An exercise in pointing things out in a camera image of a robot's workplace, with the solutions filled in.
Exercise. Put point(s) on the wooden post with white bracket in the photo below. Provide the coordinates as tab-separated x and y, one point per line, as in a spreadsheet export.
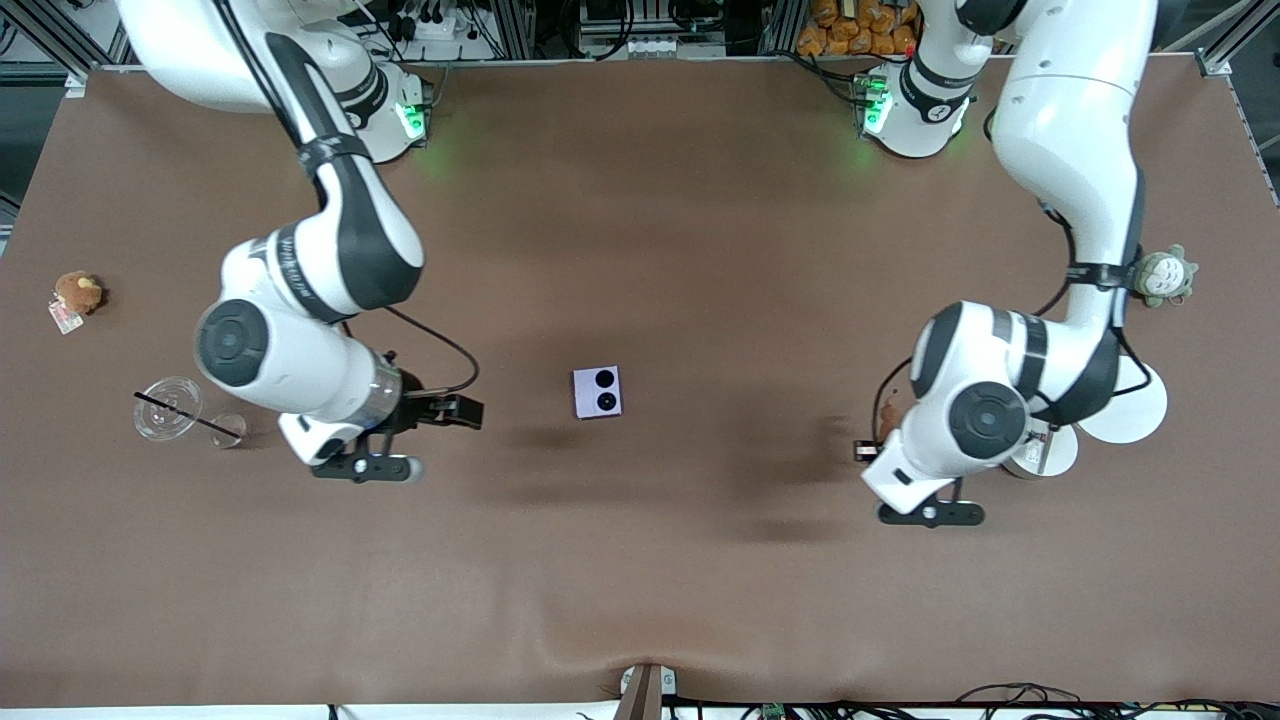
642	695

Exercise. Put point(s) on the black drinking straw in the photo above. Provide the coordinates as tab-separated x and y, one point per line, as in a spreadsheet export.
180	413

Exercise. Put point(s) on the lavender box with black dots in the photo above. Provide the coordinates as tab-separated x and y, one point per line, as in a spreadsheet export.
585	395

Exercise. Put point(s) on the clear plastic cup with lid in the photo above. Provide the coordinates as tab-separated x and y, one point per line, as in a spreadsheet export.
160	425

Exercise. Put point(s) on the white round plate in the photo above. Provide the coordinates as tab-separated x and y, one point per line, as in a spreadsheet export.
1135	405

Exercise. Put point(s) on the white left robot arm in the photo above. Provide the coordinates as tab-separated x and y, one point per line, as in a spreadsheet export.
1070	100

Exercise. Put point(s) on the brown plush toy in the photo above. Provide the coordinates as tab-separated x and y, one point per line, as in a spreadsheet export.
78	292

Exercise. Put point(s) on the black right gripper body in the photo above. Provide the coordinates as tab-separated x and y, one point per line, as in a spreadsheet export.
418	410

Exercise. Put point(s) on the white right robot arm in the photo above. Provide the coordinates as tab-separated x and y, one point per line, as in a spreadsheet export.
270	350

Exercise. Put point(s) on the aluminium frame profile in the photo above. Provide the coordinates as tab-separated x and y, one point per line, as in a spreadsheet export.
1215	62
50	40

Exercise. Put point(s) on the aluminium table edge rail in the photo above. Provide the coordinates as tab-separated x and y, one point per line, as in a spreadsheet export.
650	60

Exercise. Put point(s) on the white connector strip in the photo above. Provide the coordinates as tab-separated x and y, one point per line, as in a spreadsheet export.
655	46

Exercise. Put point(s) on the white power strip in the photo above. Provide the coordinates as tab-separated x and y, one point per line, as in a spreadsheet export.
430	25

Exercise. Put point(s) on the small printed paper tag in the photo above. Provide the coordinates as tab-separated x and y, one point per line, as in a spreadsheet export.
65	320

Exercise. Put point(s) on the white paper cup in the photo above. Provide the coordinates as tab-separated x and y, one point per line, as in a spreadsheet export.
1055	455

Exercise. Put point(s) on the small brown lion statue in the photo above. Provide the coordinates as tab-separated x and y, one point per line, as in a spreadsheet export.
889	418

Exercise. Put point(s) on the pile of orange plush toys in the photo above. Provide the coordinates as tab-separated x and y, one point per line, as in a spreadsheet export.
850	30

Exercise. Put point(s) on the grey white Totoro plush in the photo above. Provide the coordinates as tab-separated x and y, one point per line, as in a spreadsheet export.
1162	278

